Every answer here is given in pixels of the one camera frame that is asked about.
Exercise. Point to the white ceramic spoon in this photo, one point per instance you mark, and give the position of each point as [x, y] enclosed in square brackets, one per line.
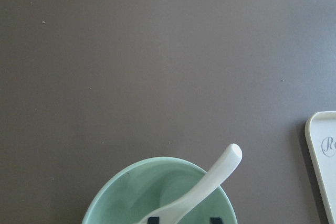
[217, 174]

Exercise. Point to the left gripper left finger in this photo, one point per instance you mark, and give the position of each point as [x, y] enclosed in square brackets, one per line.
[153, 220]

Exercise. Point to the cream rabbit tray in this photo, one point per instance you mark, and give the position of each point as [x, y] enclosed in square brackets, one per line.
[320, 137]

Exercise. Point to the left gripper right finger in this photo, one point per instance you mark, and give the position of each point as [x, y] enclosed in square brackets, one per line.
[215, 220]

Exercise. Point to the mint green bowl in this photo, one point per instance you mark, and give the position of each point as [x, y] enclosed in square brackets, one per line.
[141, 188]

